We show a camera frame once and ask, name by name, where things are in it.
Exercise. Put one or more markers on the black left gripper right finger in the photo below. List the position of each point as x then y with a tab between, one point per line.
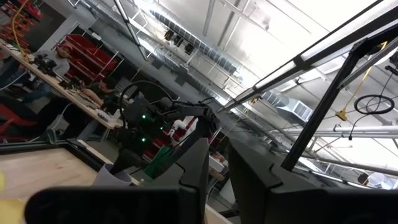
258	193

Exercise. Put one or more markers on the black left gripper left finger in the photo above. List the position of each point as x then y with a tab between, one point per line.
186	189

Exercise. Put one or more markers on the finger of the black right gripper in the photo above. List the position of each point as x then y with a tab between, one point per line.
122	161

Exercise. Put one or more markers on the white cup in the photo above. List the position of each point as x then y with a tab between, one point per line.
109	179

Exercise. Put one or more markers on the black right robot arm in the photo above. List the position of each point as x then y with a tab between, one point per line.
186	110

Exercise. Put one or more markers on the green bin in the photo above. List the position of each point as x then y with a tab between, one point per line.
158	165

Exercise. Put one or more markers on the person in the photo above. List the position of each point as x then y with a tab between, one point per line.
99	90
59	63

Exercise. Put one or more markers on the long wooden workbench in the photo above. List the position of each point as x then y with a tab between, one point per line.
59	87

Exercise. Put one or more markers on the ceiling air unit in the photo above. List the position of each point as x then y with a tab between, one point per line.
295	109

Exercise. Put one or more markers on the red storage shelving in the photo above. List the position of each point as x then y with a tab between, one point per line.
87	57

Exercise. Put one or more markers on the grey ceiling pipe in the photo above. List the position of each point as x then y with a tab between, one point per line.
357	132

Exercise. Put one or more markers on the yellow cloth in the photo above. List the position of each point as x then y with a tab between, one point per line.
9	208

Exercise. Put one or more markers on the black table edge frame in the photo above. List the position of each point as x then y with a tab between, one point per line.
46	144

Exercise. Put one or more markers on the black rig frame post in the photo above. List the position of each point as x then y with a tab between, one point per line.
323	112

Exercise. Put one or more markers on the silver ventilation duct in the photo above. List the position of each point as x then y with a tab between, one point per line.
199	43

